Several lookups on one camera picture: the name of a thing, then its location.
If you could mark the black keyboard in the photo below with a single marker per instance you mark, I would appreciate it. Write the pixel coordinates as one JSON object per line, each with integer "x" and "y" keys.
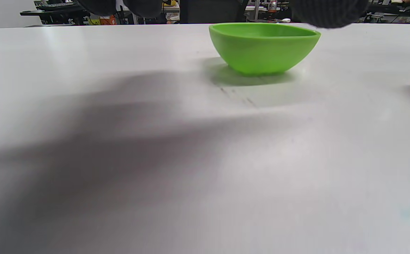
{"x": 56, "y": 4}

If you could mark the green plastic bowl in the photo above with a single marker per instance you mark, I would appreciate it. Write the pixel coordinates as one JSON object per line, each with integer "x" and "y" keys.
{"x": 261, "y": 49}

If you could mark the black computer desk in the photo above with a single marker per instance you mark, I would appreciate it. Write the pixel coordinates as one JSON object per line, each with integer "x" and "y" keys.
{"x": 56, "y": 13}

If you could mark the black mesh office chair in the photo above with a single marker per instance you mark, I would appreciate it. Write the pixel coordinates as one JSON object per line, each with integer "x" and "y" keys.
{"x": 212, "y": 12}

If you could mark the person's left hand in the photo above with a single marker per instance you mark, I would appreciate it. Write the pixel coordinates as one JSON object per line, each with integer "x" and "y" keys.
{"x": 332, "y": 14}

